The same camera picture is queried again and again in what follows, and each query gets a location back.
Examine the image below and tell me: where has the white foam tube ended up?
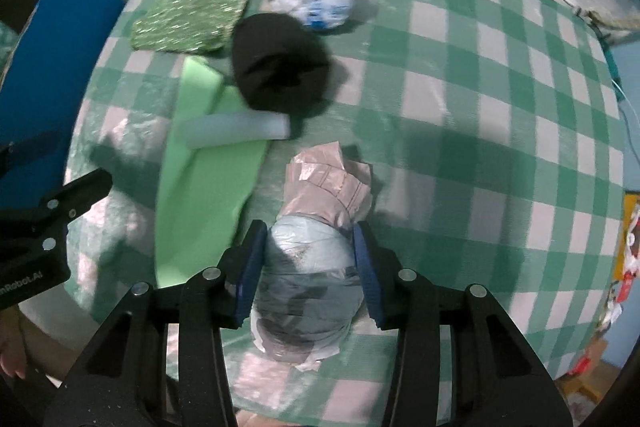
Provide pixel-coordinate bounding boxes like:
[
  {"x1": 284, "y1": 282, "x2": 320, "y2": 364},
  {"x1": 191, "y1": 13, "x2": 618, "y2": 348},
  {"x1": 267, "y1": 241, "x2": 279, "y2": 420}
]
[{"x1": 178, "y1": 110, "x2": 291, "y2": 150}]

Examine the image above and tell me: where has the light green foam sheet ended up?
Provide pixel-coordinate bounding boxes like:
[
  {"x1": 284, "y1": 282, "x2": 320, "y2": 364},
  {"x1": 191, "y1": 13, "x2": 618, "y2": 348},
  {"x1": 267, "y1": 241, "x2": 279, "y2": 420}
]
[{"x1": 155, "y1": 57, "x2": 268, "y2": 287}]

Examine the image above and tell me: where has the green checkered tablecloth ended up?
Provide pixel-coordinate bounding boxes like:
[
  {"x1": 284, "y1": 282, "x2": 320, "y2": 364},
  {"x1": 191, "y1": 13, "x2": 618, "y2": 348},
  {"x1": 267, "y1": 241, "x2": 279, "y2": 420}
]
[{"x1": 66, "y1": 0, "x2": 624, "y2": 377}]

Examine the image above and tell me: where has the person's hand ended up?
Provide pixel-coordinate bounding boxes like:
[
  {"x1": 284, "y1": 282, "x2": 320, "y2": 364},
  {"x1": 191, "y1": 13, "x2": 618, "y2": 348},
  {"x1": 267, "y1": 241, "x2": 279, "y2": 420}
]
[{"x1": 0, "y1": 307, "x2": 27, "y2": 379}]

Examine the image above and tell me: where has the grey plastic bag bundle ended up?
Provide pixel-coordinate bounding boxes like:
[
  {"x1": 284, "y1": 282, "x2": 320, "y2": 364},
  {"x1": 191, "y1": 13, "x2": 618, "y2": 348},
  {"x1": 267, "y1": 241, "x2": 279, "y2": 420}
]
[{"x1": 250, "y1": 215, "x2": 364, "y2": 372}]

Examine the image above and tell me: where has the green glitter cloth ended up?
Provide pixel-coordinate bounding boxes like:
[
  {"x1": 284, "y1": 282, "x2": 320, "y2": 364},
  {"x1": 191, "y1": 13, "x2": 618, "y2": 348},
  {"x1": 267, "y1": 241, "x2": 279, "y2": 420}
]
[{"x1": 130, "y1": 0, "x2": 248, "y2": 54}]

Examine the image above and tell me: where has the blue cardboard box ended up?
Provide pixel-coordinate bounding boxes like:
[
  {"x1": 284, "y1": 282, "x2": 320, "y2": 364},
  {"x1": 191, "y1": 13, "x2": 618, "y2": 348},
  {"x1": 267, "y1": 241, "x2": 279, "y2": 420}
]
[{"x1": 1, "y1": 0, "x2": 124, "y2": 209}]

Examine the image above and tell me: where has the yellow black toy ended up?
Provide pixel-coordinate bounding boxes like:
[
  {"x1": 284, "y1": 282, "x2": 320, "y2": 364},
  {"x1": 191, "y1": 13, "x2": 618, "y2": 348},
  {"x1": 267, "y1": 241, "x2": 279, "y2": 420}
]
[{"x1": 613, "y1": 192, "x2": 639, "y2": 281}]

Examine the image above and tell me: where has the pink plastic bag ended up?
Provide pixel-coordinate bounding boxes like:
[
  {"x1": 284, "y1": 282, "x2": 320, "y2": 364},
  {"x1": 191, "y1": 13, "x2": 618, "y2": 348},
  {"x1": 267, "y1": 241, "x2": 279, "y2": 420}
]
[{"x1": 278, "y1": 141, "x2": 373, "y2": 235}]

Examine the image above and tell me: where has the black soft hat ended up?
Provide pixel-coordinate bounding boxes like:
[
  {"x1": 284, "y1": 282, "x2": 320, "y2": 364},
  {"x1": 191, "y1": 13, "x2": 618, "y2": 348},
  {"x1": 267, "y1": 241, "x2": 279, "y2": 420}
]
[{"x1": 231, "y1": 13, "x2": 332, "y2": 115}]

